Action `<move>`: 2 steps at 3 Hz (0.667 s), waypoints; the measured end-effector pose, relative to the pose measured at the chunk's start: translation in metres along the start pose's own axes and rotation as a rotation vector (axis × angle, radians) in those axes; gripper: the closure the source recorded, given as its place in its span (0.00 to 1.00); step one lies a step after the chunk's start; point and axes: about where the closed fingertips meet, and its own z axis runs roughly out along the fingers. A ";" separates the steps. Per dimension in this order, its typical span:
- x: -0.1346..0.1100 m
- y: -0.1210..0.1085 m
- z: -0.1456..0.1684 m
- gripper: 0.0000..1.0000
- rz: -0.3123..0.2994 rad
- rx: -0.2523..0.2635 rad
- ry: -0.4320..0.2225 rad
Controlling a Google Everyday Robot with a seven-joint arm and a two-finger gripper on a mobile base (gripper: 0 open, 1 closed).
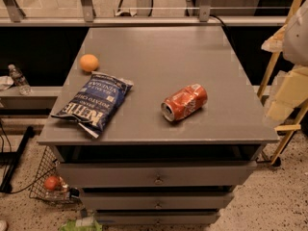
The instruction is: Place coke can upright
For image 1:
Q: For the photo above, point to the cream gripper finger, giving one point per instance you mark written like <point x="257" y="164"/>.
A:
<point x="288" y="91"/>
<point x="274" y="44"/>

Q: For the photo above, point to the red coke can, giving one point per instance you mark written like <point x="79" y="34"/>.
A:
<point x="184" y="102"/>

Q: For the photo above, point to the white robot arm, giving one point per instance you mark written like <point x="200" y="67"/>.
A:
<point x="295" y="45"/>

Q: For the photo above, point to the top drawer knob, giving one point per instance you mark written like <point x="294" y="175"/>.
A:
<point x="158" y="180"/>

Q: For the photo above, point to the drawer knob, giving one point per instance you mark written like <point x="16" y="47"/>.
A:
<point x="158" y="206"/>
<point x="158" y="180"/>

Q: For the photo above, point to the grey drawer cabinet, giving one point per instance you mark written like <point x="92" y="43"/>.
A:
<point x="200" y="158"/>

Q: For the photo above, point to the middle drawer knob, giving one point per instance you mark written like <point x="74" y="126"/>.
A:
<point x="158" y="206"/>

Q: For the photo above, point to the orange fruit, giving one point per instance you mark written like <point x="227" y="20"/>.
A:
<point x="89" y="63"/>

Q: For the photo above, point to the blue kettle chips bag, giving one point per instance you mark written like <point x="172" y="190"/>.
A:
<point x="96" y="102"/>

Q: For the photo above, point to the green packet on floor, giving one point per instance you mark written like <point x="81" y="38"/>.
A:
<point x="84" y="224"/>

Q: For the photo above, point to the red apple in basket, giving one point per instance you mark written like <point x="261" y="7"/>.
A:
<point x="52" y="183"/>

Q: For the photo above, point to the clear plastic water bottle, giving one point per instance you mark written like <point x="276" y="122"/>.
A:
<point x="19" y="80"/>

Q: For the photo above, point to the black metal stand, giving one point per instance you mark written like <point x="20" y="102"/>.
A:
<point x="11" y="160"/>

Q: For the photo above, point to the black wire basket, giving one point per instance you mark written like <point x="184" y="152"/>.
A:
<point x="63" y="195"/>

